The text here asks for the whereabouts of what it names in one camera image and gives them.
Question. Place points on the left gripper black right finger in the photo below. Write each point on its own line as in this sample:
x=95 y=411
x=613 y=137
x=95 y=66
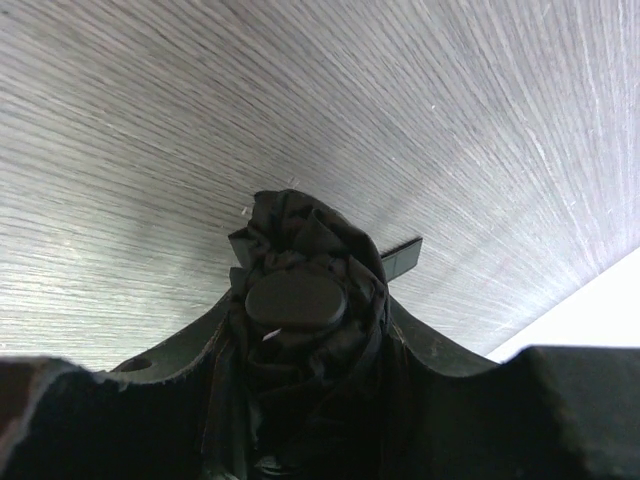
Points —
x=552 y=412

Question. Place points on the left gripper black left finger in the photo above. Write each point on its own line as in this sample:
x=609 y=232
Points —
x=162 y=414

